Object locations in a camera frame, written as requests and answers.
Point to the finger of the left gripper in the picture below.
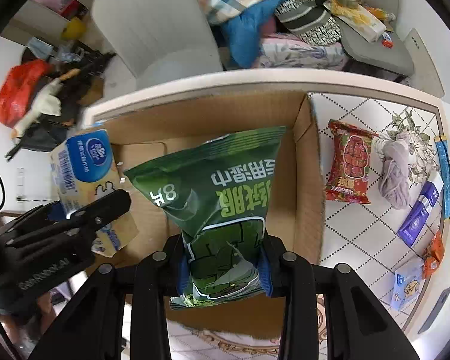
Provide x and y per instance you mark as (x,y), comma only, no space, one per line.
(48,224)

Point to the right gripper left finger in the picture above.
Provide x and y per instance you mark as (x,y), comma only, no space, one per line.
(90,325)

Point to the blue yellow tissue pack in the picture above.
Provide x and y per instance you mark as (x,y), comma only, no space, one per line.
(83,170)

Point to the light blue cartoon packet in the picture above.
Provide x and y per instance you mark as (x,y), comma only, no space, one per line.
(407,283)

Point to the orange snack packet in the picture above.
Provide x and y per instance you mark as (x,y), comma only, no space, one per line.
(433,256)

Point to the lilac cloth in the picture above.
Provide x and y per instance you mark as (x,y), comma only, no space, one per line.
(393,185)

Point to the purple white box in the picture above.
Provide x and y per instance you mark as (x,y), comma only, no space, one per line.
(417,217)

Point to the green wet wipes pack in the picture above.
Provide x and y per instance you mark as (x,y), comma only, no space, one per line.
(218,195)

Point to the long blue packet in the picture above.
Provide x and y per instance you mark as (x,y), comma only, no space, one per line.
(442,150)

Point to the red snack packet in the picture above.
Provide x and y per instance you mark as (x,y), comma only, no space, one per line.
(348,179)

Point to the dark smartphone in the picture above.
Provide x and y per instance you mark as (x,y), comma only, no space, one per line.
(435,310)

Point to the cardboard box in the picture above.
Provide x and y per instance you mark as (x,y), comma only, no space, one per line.
(296,209)

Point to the white plush goose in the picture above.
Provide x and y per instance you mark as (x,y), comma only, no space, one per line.
(45,102)

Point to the red plastic bag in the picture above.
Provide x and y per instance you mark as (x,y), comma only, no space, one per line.
(17,89)

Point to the yellow bucket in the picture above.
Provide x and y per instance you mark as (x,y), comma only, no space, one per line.
(74,30)

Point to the floral pink bedding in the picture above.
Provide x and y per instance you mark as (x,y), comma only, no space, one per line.
(282,50)

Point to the yellow white bag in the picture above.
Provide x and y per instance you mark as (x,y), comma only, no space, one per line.
(357,17)

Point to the black white patterned clothing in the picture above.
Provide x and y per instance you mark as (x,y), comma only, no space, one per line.
(310,21)

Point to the grey cushioned chair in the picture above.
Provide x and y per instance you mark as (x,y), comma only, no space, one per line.
(396,59)

